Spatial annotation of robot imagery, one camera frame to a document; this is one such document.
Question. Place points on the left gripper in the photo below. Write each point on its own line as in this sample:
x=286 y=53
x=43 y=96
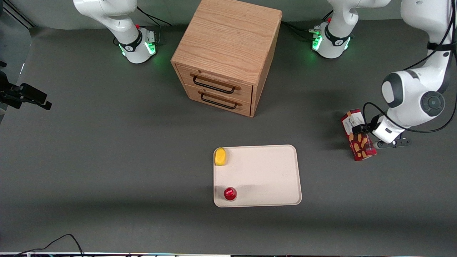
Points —
x=365 y=128

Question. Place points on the red cookie box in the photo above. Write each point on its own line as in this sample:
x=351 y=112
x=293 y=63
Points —
x=362 y=148

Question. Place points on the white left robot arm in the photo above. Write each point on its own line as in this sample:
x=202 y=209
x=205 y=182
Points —
x=410 y=96

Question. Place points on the beige plastic tray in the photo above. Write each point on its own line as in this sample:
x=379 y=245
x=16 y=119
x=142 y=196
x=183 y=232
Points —
x=264 y=175

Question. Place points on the yellow lemon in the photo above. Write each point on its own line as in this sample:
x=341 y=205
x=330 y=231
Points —
x=220 y=157

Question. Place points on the wooden drawer front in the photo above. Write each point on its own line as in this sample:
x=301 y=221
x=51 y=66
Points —
x=214 y=82
x=217 y=100

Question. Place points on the wooden drawer cabinet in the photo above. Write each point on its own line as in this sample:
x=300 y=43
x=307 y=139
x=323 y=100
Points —
x=228 y=35

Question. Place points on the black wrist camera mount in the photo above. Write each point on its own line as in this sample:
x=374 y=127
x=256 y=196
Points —
x=394 y=143

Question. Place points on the black metal frame bar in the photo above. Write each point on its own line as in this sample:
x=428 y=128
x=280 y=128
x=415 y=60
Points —
x=18 y=14

